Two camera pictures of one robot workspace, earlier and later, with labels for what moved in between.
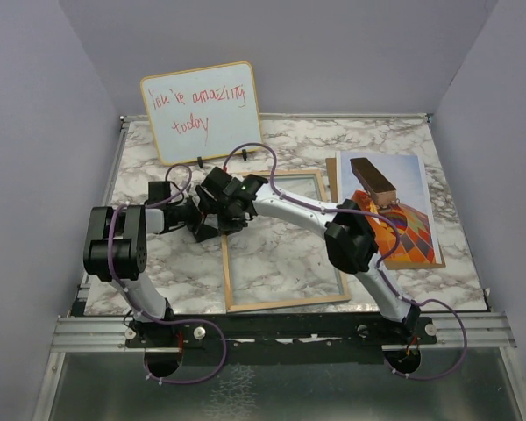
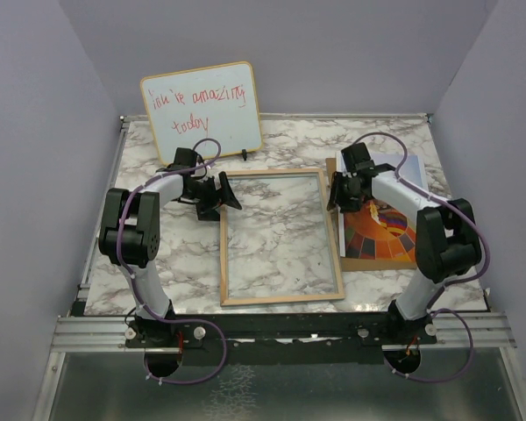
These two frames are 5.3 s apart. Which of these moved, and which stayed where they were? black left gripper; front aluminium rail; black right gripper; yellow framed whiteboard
Moved: black left gripper; black right gripper
Stayed: yellow framed whiteboard; front aluminium rail
